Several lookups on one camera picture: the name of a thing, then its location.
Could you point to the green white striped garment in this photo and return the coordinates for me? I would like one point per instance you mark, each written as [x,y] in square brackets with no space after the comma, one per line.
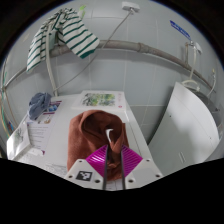
[78,35]

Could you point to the brown towel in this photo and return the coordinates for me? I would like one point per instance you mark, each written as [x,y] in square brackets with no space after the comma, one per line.
[90,133]

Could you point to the green plastic clip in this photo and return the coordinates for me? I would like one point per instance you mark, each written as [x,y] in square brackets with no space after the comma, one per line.
[82,7]

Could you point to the white wall socket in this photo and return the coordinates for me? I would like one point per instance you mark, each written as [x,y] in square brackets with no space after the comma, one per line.
[130,6]

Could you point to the leaflet with blue picture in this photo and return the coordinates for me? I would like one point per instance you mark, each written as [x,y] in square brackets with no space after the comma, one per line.
[45,126]

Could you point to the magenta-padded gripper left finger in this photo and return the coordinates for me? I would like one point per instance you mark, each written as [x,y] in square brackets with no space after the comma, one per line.
[96,160]

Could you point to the blue wall sign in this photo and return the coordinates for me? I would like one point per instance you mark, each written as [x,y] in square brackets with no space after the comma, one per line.
[180,29]

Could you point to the blue crumpled cloth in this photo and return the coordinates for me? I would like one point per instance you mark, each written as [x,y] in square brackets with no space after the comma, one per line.
[39,105]

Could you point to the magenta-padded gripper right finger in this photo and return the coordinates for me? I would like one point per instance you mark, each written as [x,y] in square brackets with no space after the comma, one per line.
[131,160]

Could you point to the grey wall pipe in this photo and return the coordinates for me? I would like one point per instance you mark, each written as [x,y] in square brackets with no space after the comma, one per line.
[133,46]

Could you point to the white thin upright pipe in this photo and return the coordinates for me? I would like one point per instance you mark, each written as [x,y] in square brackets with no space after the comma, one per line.
[50,70]

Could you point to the small printed sheet green picture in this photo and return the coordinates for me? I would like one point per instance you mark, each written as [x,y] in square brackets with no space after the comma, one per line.
[100,99]

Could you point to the white open appliance lid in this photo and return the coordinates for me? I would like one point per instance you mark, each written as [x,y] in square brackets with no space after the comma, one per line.
[186,133]

